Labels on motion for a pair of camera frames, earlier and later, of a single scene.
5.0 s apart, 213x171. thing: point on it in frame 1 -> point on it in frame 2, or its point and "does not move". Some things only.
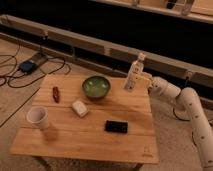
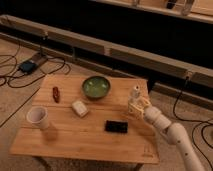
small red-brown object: [55, 94] does not move
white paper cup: [38, 116] does not move
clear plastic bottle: [136, 68] -> [135, 98]
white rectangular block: [80, 108] does not move
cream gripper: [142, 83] -> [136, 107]
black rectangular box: [116, 126] does not move
